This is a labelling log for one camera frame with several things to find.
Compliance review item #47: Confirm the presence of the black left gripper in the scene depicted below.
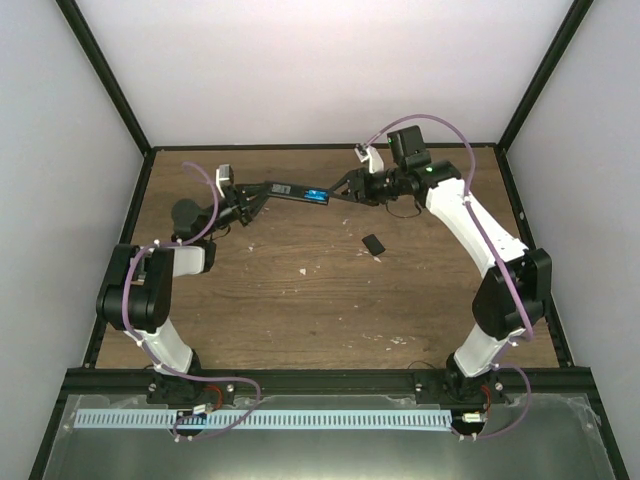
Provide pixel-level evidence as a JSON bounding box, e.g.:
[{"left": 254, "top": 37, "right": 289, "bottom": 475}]
[{"left": 199, "top": 183, "right": 272, "bottom": 239}]

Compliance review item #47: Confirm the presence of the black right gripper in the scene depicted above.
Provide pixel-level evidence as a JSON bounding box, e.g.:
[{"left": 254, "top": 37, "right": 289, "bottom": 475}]
[{"left": 331, "top": 168, "right": 406, "bottom": 208}]

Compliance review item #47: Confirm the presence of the black remote control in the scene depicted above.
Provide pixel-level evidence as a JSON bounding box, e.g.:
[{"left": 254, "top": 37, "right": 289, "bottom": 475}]
[{"left": 267, "top": 182, "right": 330, "bottom": 205}]

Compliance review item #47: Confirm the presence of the blue battery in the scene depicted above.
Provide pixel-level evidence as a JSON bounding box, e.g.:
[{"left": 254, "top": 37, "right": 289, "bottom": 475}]
[
  {"left": 304, "top": 189, "right": 328, "bottom": 198},
  {"left": 303, "top": 196, "right": 329, "bottom": 205}
]

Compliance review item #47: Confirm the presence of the black battery cover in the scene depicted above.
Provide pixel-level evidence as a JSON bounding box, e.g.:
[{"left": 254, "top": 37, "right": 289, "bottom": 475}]
[{"left": 362, "top": 234, "right": 386, "bottom": 256}]

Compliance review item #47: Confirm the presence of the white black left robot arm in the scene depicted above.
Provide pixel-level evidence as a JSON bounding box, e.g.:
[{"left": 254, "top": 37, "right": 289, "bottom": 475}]
[{"left": 96, "top": 184, "right": 268, "bottom": 404}]

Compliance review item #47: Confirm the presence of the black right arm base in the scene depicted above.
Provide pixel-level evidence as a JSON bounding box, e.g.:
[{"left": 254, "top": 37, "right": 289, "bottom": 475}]
[{"left": 411, "top": 369, "right": 505, "bottom": 406}]

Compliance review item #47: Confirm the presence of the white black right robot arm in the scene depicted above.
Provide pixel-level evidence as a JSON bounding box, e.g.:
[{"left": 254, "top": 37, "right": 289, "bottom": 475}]
[{"left": 330, "top": 126, "right": 552, "bottom": 403}]

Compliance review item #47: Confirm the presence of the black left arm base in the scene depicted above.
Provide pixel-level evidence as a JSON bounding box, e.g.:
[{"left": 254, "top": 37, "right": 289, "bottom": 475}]
[{"left": 147, "top": 374, "right": 235, "bottom": 407}]

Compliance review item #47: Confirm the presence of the clear acrylic front panel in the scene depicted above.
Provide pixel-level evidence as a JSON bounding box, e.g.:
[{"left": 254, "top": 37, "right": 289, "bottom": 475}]
[{"left": 43, "top": 394, "right": 615, "bottom": 479}]

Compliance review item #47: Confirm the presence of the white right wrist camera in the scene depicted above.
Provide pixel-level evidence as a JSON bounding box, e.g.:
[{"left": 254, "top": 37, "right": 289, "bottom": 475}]
[{"left": 354, "top": 144, "right": 385, "bottom": 175}]

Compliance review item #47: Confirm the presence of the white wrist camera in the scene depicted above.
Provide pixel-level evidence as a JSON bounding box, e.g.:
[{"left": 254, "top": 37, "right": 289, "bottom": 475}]
[
  {"left": 215, "top": 164, "right": 234, "bottom": 198},
  {"left": 354, "top": 144, "right": 385, "bottom": 175}
]

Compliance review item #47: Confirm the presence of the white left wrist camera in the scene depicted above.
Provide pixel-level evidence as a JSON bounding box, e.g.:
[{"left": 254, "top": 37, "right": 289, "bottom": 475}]
[{"left": 215, "top": 164, "right": 234, "bottom": 198}]

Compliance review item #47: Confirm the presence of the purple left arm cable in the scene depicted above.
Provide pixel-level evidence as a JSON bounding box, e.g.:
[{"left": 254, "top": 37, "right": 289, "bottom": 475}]
[{"left": 122, "top": 160, "right": 262, "bottom": 443}]

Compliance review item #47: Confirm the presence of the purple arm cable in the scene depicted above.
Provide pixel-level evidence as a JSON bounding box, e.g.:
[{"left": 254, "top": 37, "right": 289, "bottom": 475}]
[
  {"left": 122, "top": 160, "right": 262, "bottom": 443},
  {"left": 362, "top": 113, "right": 534, "bottom": 442}
]

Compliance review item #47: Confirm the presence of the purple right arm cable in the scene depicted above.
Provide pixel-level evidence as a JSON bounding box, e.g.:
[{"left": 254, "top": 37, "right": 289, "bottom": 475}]
[{"left": 362, "top": 113, "right": 534, "bottom": 442}]

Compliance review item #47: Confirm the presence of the black table frame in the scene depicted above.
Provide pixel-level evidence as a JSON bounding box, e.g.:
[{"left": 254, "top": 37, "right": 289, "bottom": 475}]
[{"left": 27, "top": 0, "right": 631, "bottom": 480}]

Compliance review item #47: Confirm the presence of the light blue slotted cable duct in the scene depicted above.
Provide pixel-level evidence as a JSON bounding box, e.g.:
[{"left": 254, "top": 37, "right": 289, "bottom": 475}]
[{"left": 72, "top": 409, "right": 452, "bottom": 431}]

